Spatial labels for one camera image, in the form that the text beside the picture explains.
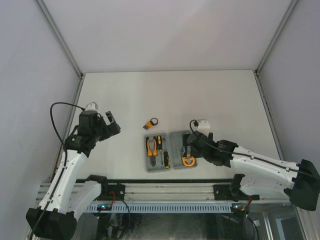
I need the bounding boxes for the left aluminium frame post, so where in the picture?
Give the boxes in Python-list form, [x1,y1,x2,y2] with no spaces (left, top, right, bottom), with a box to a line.
[34,0,84,79]

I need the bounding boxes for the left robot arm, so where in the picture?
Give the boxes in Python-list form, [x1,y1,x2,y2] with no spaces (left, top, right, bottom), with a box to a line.
[25,110,121,240]

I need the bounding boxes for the black yellow screwdriver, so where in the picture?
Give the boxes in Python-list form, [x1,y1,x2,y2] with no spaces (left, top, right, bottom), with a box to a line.
[163,150,170,169]
[156,135,163,152]

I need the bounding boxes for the orange tape measure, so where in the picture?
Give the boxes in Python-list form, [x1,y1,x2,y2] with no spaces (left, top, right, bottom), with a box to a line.
[181,155,196,167]

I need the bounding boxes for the black electrical tape roll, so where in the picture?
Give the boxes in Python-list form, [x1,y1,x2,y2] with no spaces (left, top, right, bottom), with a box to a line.
[150,117,159,126]

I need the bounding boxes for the orange handled pliers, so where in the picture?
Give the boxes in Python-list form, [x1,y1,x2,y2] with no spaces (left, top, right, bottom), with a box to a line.
[146,137,158,167]

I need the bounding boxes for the aluminium frame post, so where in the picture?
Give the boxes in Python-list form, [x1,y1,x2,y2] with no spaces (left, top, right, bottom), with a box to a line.
[34,0,84,79]
[254,0,301,76]

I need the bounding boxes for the right aluminium frame post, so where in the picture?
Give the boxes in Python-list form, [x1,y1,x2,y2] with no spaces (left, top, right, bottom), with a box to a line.
[254,0,301,76]

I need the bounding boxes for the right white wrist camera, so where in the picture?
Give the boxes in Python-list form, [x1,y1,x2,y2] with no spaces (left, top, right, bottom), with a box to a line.
[194,119,211,137]

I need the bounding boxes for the slotted grey cable duct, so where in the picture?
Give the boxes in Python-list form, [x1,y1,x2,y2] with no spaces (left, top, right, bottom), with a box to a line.
[85,202,232,214]

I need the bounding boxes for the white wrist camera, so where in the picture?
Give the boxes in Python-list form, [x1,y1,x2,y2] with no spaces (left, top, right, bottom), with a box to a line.
[194,119,211,137]
[85,102,99,112]

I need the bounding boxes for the left camera black cable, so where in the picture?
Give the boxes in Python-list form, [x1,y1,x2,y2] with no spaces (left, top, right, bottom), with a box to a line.
[31,101,87,238]

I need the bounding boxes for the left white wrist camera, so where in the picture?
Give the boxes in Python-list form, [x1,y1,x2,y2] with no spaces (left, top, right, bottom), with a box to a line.
[85,102,99,112]

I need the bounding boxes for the aluminium front rail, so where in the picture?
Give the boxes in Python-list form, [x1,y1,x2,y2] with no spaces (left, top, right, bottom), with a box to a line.
[36,181,291,202]

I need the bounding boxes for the grey plastic tool case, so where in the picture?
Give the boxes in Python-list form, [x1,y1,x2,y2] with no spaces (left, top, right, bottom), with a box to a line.
[144,131,198,173]

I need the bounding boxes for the hex key set orange holder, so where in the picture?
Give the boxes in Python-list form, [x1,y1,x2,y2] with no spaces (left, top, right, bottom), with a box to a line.
[142,120,154,130]

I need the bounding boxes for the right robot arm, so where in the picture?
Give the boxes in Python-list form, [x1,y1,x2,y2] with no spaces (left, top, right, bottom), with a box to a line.
[186,131,320,211]

